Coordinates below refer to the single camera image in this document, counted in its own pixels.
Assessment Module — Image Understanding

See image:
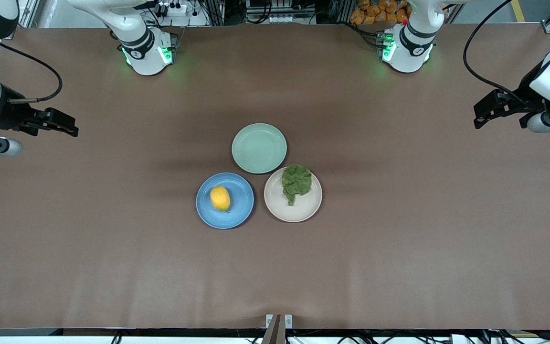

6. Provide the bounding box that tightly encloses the yellow lemon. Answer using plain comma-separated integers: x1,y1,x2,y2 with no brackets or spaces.
210,186,232,212

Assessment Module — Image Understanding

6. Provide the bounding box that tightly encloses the green lettuce leaf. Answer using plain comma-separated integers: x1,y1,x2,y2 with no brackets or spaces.
281,164,313,207

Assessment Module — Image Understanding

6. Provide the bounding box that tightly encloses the beige plate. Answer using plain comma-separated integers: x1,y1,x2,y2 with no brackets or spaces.
264,167,323,223

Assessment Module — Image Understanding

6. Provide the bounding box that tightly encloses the bag of orange fruit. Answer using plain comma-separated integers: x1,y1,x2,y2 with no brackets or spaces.
350,0,412,25

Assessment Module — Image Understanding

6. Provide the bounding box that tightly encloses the white power strip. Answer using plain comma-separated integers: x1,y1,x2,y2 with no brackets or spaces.
153,1,189,18

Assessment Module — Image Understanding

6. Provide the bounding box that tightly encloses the blue plate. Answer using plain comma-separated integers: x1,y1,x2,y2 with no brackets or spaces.
196,172,255,230

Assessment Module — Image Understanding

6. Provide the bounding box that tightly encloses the pale green plate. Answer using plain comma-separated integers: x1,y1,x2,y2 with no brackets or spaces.
232,123,287,174

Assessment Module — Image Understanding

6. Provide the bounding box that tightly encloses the metal table edge bracket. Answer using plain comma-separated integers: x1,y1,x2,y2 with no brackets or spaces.
262,314,293,344

